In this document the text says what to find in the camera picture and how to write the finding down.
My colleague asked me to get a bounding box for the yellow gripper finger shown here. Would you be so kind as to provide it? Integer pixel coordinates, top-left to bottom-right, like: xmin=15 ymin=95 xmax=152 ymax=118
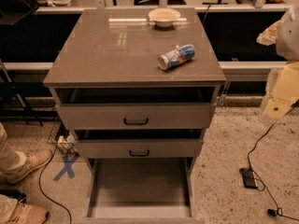
xmin=262 ymin=61 xmax=299 ymax=119

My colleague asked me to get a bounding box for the red bull can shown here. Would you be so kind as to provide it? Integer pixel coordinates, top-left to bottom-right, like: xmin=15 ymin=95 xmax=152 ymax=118
xmin=158 ymin=44 xmax=195 ymax=71

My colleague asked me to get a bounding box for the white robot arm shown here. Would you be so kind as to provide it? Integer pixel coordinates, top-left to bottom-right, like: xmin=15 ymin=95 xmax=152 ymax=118
xmin=257 ymin=3 xmax=299 ymax=119

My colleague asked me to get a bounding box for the grey drawer cabinet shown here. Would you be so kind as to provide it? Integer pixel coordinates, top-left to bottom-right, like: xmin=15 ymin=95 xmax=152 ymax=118
xmin=42 ymin=7 xmax=227 ymax=224

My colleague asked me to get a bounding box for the open bottom drawer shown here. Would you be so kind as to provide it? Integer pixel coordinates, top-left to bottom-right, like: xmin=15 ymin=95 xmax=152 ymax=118
xmin=74 ymin=158 xmax=203 ymax=224

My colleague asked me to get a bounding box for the black power adapter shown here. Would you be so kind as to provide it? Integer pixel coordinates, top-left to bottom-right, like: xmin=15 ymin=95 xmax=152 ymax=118
xmin=239 ymin=168 xmax=258 ymax=189

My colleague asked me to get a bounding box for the white bowl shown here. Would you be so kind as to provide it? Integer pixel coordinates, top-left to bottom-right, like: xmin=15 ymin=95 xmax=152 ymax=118
xmin=149 ymin=7 xmax=180 ymax=27

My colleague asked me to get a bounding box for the blue tape cross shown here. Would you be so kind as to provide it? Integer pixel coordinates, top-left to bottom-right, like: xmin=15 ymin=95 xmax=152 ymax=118
xmin=53 ymin=153 xmax=79 ymax=181

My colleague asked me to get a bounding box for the tan shoe upper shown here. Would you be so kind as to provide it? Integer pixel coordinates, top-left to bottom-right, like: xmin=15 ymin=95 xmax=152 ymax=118
xmin=5 ymin=150 xmax=52 ymax=185

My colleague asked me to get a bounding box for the tan shoe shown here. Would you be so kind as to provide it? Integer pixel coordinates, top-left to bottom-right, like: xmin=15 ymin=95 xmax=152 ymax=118
xmin=5 ymin=150 xmax=52 ymax=185
xmin=5 ymin=203 xmax=48 ymax=224

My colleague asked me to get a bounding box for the beige trouser leg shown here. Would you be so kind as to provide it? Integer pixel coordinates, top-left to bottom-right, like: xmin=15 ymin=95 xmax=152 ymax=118
xmin=0 ymin=123 xmax=28 ymax=184

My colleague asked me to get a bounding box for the tan shoe lower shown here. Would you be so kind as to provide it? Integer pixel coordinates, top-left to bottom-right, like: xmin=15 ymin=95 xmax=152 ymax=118
xmin=5 ymin=203 xmax=48 ymax=224

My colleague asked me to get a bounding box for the black floor cable right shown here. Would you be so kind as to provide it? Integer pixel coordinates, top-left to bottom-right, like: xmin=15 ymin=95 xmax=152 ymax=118
xmin=247 ymin=105 xmax=299 ymax=221

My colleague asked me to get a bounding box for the black floor cable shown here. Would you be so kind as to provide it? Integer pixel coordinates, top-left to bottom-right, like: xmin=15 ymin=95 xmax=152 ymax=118
xmin=247 ymin=105 xmax=299 ymax=221
xmin=38 ymin=145 xmax=73 ymax=224

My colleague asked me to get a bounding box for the middle drawer with black handle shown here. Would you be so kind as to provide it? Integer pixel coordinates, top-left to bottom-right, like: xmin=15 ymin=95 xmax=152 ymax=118
xmin=75 ymin=139 xmax=203 ymax=159

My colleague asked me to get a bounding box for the drawer with black handle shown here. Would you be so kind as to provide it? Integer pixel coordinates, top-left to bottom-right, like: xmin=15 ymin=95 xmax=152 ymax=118
xmin=56 ymin=104 xmax=216 ymax=130
xmin=75 ymin=139 xmax=203 ymax=159

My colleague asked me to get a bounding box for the top drawer with black handle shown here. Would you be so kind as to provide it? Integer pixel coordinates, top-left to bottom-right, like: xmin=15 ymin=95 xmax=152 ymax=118
xmin=56 ymin=104 xmax=216 ymax=130

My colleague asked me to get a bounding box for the wire basket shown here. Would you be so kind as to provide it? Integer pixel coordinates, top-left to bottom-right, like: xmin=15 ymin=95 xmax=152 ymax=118
xmin=47 ymin=121 xmax=77 ymax=154

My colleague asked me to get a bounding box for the black floor cable left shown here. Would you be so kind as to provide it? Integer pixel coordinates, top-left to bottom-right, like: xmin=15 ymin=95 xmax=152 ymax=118
xmin=38 ymin=145 xmax=73 ymax=224

